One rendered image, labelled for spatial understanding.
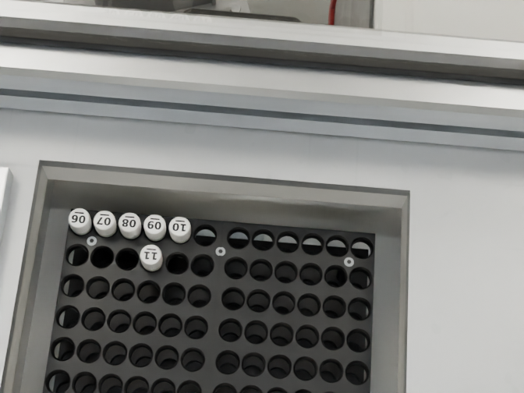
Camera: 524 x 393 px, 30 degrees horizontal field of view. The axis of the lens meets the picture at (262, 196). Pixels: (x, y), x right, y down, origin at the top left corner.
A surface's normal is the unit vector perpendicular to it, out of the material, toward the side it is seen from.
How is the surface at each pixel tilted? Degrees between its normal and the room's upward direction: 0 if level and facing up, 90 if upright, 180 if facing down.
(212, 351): 0
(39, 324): 0
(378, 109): 90
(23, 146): 0
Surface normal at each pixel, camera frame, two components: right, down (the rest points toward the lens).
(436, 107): -0.03, 0.40
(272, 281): 0.04, -0.37
